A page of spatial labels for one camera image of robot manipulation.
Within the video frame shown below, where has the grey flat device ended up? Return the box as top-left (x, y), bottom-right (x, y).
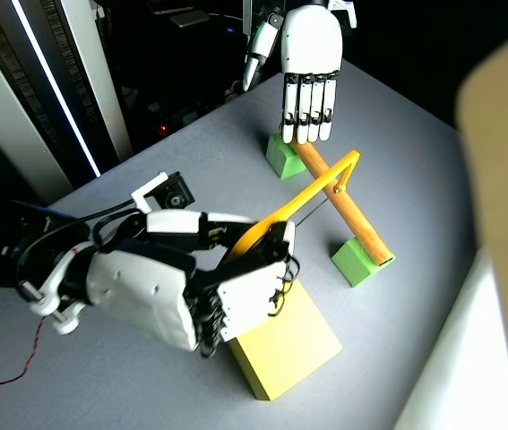
top-left (169, 11), bottom-right (211, 30)

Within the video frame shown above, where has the black wrist camera, white bracket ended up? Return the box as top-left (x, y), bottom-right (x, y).
top-left (129, 170), bottom-right (197, 215)

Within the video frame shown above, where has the round wooden dowel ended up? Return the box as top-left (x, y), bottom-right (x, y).
top-left (289, 140), bottom-right (395, 266)

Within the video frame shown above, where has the yellow hacksaw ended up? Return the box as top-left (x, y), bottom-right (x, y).
top-left (226, 150), bottom-right (363, 263)

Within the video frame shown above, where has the blurred tan board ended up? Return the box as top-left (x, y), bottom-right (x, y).
top-left (453, 16), bottom-right (508, 430)

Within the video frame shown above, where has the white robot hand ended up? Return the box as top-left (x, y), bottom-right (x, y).
top-left (241, 4), bottom-right (345, 146)
top-left (83, 209), bottom-right (303, 360)

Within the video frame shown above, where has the thin red wire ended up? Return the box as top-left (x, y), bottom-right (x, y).
top-left (0, 318), bottom-right (46, 387)

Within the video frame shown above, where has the large yellow wooden block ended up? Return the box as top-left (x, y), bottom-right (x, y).
top-left (227, 278), bottom-right (344, 402)

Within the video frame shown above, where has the dark phone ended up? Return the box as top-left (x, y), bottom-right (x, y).
top-left (147, 0), bottom-right (195, 16)

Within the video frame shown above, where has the grey table cloth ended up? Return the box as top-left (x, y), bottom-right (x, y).
top-left (0, 57), bottom-right (479, 430)

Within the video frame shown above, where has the white board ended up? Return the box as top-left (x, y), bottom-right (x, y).
top-left (392, 249), bottom-right (508, 430)

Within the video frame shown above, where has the green wooden support block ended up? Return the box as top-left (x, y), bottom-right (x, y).
top-left (265, 133), bottom-right (307, 181)
top-left (330, 236), bottom-right (397, 288)

